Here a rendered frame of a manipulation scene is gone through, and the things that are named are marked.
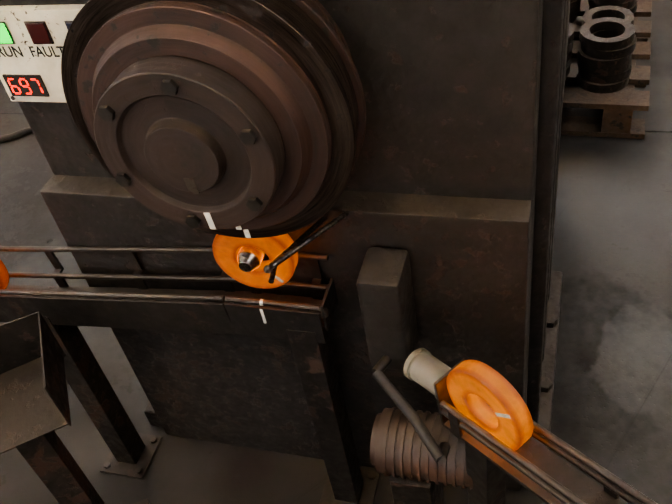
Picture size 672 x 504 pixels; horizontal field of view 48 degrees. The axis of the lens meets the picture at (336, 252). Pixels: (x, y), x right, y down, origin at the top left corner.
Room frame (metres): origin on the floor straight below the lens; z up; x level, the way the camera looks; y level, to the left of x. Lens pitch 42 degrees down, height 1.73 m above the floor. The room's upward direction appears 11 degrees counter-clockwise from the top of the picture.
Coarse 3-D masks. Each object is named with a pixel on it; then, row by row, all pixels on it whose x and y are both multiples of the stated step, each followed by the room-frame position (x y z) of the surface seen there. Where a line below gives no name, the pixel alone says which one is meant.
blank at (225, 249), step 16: (224, 240) 1.04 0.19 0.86; (240, 240) 1.03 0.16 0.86; (256, 240) 1.02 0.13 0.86; (272, 240) 1.01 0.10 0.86; (288, 240) 1.02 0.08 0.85; (224, 256) 1.05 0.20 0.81; (272, 256) 1.01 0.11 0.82; (240, 272) 1.04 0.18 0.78; (256, 272) 1.03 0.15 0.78; (288, 272) 1.00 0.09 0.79
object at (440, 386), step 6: (462, 360) 0.78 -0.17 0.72; (444, 378) 0.76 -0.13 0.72; (438, 384) 0.75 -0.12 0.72; (444, 384) 0.75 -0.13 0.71; (438, 390) 0.75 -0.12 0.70; (444, 390) 0.75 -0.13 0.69; (438, 396) 0.74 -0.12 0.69; (444, 396) 0.75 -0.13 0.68; (438, 402) 0.74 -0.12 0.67; (450, 402) 0.75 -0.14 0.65; (438, 408) 0.74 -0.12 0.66; (444, 420) 0.74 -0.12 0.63
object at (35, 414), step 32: (32, 320) 1.10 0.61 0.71; (0, 352) 1.08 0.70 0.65; (32, 352) 1.09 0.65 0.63; (0, 384) 1.05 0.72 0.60; (32, 384) 1.02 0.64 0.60; (64, 384) 1.00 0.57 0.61; (0, 416) 0.96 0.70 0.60; (32, 416) 0.94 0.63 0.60; (64, 416) 0.90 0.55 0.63; (0, 448) 0.89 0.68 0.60; (32, 448) 0.95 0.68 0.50; (64, 448) 1.00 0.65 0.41; (64, 480) 0.95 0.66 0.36
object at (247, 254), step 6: (246, 246) 1.03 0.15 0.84; (252, 246) 1.03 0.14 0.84; (240, 252) 1.02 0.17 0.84; (246, 252) 1.01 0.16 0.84; (252, 252) 1.01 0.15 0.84; (258, 252) 1.02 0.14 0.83; (240, 258) 1.01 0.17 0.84; (246, 258) 1.00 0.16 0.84; (252, 258) 1.00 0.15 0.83; (258, 258) 1.01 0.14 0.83; (240, 264) 1.00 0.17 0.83; (246, 264) 1.00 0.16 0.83; (252, 264) 1.00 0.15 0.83; (258, 264) 1.00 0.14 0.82; (246, 270) 1.00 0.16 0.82; (252, 270) 1.00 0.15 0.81
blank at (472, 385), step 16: (464, 368) 0.73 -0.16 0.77; (480, 368) 0.71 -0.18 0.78; (448, 384) 0.75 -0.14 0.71; (464, 384) 0.72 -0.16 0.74; (480, 384) 0.69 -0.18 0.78; (496, 384) 0.68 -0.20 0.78; (464, 400) 0.72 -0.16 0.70; (480, 400) 0.72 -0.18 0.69; (496, 400) 0.66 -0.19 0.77; (512, 400) 0.66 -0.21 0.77; (480, 416) 0.70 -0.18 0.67; (496, 416) 0.66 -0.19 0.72; (512, 416) 0.64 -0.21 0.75; (528, 416) 0.64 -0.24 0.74; (496, 432) 0.66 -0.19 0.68; (512, 432) 0.64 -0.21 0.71; (528, 432) 0.63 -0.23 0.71; (512, 448) 0.63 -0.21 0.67
